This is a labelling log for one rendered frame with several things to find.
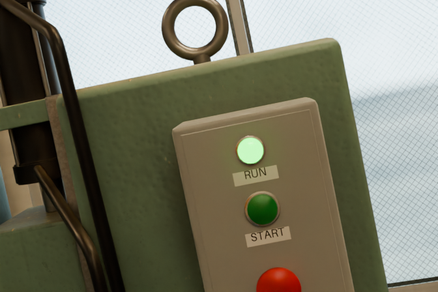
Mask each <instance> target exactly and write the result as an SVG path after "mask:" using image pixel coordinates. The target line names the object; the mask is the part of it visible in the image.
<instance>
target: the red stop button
mask: <svg viewBox="0 0 438 292"><path fill-rule="evenodd" d="M256 292H301V285H300V281H299V279H298V278H297V276H296V275H295V274H294V273H293V272H292V271H290V270H289V269H286V268H282V267H274V268H271V269H269V270H267V271H265V272H264V273H263V274H262V275H261V276H260V277H259V280H258V281H257V286H256Z"/></svg>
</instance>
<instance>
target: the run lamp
mask: <svg viewBox="0 0 438 292"><path fill-rule="evenodd" d="M235 152H236V155H237V158H238V159H239V161H240V162H242V163H243V164H246V165H248V166H252V165H256V164H258V163H260V161H262V159H263V158H264V156H265V145H264V143H263V142H262V140H261V139H259V138H258V137H256V136H244V137H243V138H241V139H240V140H239V141H238V143H237V145H236V148H235Z"/></svg>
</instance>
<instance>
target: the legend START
mask: <svg viewBox="0 0 438 292"><path fill-rule="evenodd" d="M245 237H246V243H247V247H252V246H259V245H262V244H268V243H272V242H279V241H285V240H289V239H291V234H290V230H289V226H286V227H280V228H276V229H270V230H266V231H260V232H256V233H250V234H245Z"/></svg>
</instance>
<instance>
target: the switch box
mask: <svg viewBox="0 0 438 292"><path fill-rule="evenodd" d="M244 136H256V137H258V138H259V139H261V140H262V142H263V143H264V145H265V156H264V158H263V159H262V161H260V163H258V164H256V165H252V166H248V165H246V164H243V163H242V162H240V161H239V159H238V158H237V155H236V152H235V148H236V145H237V143H238V141H239V140H240V139H241V138H243V137H244ZM172 137H173V142H174V146H175V152H176V155H177V161H178V165H179V171H180V174H181V180H182V186H183V190H184V195H185V199H186V205H187V208H188V214H189V218H190V223H191V227H192V233H193V236H194V242H195V246H196V252H197V258H198V261H199V267H200V271H201V277H202V280H203V286H204V290H205V292H256V286H257V281H258V280H259V277H260V276H261V275H262V274H263V273H264V272H265V271H267V270H269V269H271V268H274V267H282V268H286V269H289V270H290V271H292V272H293V273H294V274H295V275H296V276H297V278H298V279H299V281H300V285H301V292H355V290H354V286H353V280H352V276H351V270H350V266H349V260H348V256H347V250H346V246H345V240H344V236H343V230H342V224H341V220H340V214H339V210H338V204H337V201H336V194H335V190H334V184H333V180H332V174H331V170H330V164H329V158H328V154H327V148H326V145H325V139H324V135H323V128H322V124H321V118H320V114H319V108H318V105H317V102H316V101H315V100H313V99H311V98H307V97H304V98H298V99H294V100H288V101H285V102H279V103H275V104H269V105H265V106H259V107H255V108H249V109H244V110H240V111H234V112H230V113H224V114H220V115H214V116H210V117H205V118H201V119H195V120H191V121H185V122H182V123H181V124H180V125H178V126H176V127H175V128H174V129H173V130H172ZM274 165H276V166H277V170H278V176H279V178H277V179H271V180H267V181H261V182H255V183H252V184H245V185H242V186H235V183H234V180H233V174H232V173H238V172H242V171H248V170H252V169H258V168H264V167H268V166H274ZM258 191H267V192H270V193H272V194H273V195H274V196H276V198H277V199H278V201H279V203H280V215H279V217H278V219H277V220H276V221H275V222H274V223H273V224H271V225H269V226H266V227H259V226H255V225H253V224H252V223H251V222H250V221H249V220H248V219H247V217H246V215H245V212H244V206H245V203H246V200H247V199H248V197H249V196H250V195H252V194H253V193H254V192H258ZM286 226H289V230H290V234H291V239H289V240H285V241H279V242H272V243H268V244H262V245H259V246H252V247H247V243H246V237H245V234H250V233H256V232H260V231H266V230H270V229H276V228H280V227H286Z"/></svg>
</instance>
